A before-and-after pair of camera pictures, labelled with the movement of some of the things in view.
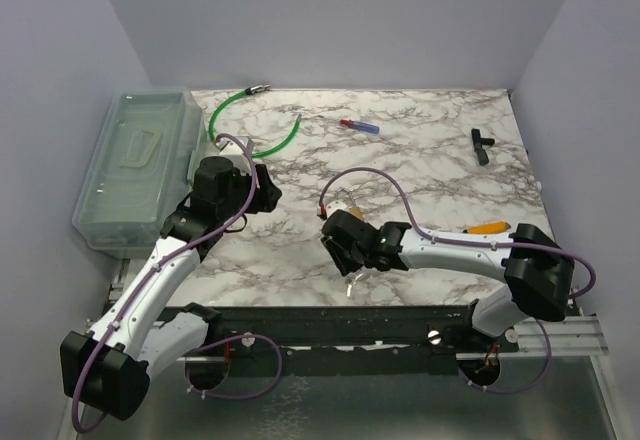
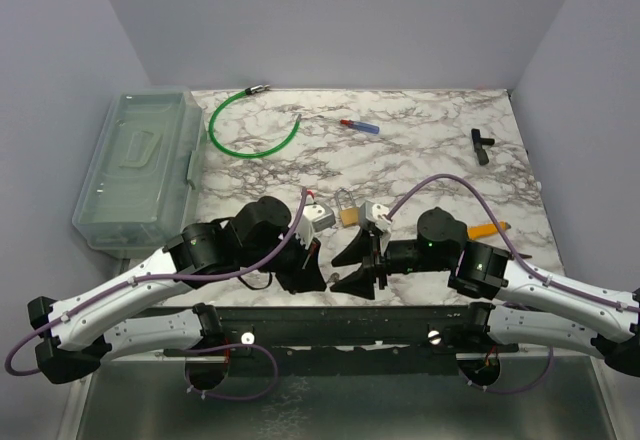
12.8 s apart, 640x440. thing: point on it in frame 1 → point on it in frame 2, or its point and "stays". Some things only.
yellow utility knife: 486,228 stays
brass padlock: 354,210 stays
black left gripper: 266,197 → 307,275
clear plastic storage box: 138,173 stays
